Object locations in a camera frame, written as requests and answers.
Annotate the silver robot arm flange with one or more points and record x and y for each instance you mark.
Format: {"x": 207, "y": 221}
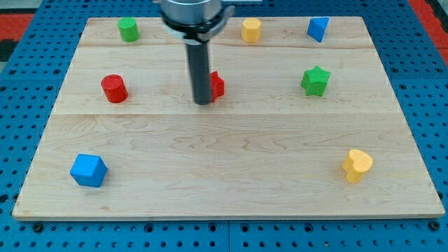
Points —
{"x": 195, "y": 22}

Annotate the red star block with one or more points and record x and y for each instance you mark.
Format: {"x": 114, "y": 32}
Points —
{"x": 217, "y": 86}

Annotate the green star block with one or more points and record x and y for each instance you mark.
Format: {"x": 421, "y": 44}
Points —
{"x": 314, "y": 81}

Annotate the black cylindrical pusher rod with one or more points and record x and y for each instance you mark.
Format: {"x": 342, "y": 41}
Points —
{"x": 198, "y": 64}

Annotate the wooden board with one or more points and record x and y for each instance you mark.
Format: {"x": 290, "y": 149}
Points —
{"x": 264, "y": 150}

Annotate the yellow hexagon block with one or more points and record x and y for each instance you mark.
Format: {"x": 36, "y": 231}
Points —
{"x": 251, "y": 29}

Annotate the red cylinder block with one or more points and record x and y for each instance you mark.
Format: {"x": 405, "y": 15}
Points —
{"x": 114, "y": 88}

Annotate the green cylinder block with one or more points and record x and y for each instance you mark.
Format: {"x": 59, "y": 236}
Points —
{"x": 128, "y": 29}

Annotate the blue triangle block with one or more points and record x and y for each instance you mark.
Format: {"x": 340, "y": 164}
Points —
{"x": 317, "y": 28}

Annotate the yellow heart block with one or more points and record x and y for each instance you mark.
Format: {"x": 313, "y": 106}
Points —
{"x": 356, "y": 164}

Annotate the blue cube block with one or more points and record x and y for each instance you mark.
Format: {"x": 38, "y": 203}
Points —
{"x": 88, "y": 170}

